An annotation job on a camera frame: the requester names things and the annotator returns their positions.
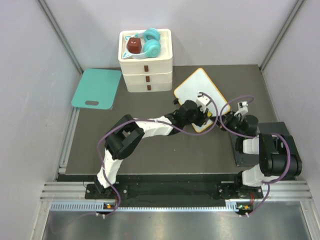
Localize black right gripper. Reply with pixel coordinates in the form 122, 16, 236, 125
210, 110, 244, 138

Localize yellow-framed whiteboard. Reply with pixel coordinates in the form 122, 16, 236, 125
173, 68, 231, 117

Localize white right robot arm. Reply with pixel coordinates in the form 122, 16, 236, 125
219, 111, 302, 198

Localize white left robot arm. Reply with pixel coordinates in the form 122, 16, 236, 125
94, 96, 212, 199

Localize black notebook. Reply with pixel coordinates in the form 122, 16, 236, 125
229, 122, 290, 167

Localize white three-drawer storage box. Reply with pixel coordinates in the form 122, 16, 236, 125
118, 28, 173, 93

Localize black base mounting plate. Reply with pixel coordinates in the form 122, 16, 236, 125
84, 181, 265, 201

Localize teal cat-ear headphones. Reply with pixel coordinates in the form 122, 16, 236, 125
122, 28, 162, 60

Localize dark red cube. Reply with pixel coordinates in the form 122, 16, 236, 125
127, 37, 142, 54

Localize teal cutting board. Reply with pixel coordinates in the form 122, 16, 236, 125
71, 68, 122, 110

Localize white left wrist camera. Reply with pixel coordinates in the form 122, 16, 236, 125
195, 92, 211, 113

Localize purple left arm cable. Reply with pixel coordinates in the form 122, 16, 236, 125
96, 91, 218, 218

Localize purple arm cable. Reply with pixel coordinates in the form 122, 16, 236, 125
217, 95, 292, 217
96, 91, 218, 218

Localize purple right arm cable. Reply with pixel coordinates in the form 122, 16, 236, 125
217, 95, 292, 217

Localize grey slotted cable duct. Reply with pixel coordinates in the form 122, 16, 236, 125
50, 201, 239, 212

